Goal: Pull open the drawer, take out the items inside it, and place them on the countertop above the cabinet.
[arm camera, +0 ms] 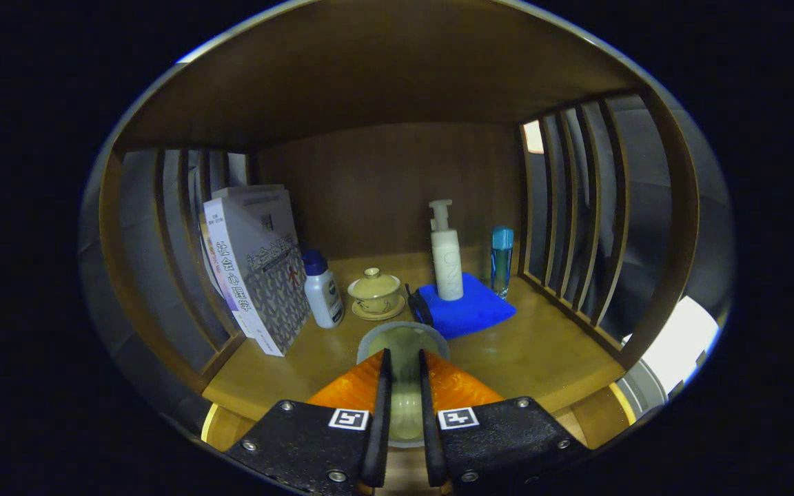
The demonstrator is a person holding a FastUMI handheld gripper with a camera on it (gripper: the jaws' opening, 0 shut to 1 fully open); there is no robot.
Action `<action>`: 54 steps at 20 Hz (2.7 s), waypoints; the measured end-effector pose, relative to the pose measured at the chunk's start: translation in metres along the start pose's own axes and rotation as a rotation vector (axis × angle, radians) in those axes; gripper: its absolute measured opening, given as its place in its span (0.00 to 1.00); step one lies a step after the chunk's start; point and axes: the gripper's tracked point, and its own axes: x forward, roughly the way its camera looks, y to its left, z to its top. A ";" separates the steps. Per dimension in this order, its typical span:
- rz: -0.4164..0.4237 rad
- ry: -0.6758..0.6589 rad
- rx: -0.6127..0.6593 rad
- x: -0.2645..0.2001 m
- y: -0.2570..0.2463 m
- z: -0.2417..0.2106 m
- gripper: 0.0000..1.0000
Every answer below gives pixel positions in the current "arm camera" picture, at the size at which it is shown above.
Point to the purple book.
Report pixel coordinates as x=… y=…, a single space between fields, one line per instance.
x=221 y=275

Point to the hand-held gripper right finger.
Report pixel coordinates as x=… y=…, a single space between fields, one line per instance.
x=433 y=427

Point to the white bottle blue cap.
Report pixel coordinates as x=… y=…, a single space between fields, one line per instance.
x=323 y=296

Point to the wooden countertop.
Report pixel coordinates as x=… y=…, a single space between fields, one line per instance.
x=528 y=351

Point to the blue folded cloth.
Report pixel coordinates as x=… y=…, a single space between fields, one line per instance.
x=473 y=310

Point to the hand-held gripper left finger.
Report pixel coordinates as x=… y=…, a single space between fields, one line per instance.
x=378 y=427

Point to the white pump bottle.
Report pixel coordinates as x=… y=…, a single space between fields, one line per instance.
x=447 y=269

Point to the white patterned book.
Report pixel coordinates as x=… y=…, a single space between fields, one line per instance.
x=266 y=289

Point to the blue transparent bottle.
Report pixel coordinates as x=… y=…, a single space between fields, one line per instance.
x=502 y=265

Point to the brown wooden cabinet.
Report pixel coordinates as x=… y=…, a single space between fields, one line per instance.
x=369 y=69

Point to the tan lidded teacup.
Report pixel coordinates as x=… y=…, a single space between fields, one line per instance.
x=375 y=293

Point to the white grey appliance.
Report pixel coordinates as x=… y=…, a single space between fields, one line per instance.
x=679 y=337

